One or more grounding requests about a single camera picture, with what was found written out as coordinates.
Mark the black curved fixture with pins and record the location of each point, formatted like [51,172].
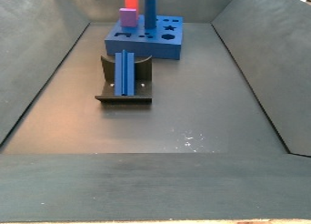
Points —
[143,83]

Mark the blue star prism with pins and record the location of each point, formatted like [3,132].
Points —
[125,74]

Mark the red square block peg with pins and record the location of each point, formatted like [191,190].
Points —
[133,4]

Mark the blue cylinder peg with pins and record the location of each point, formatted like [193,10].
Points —
[150,14]

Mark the purple block peg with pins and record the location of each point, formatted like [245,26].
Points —
[129,17]

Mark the blue shape sorter base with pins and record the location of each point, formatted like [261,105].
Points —
[161,42]

